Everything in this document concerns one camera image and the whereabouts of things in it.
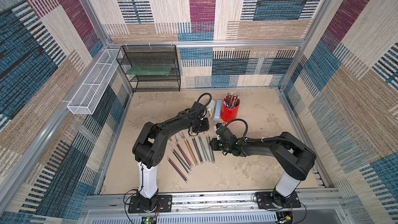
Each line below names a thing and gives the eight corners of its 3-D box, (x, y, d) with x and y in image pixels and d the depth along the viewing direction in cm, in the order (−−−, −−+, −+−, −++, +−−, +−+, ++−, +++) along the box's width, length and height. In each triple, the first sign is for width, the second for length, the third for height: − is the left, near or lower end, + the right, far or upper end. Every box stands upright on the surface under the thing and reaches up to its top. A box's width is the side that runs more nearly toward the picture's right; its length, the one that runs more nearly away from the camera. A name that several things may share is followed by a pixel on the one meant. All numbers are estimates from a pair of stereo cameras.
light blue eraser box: (213, 121, 103) (213, 116, 99) (216, 104, 112) (216, 99, 108) (219, 122, 102) (220, 117, 98) (221, 104, 112) (222, 100, 108)
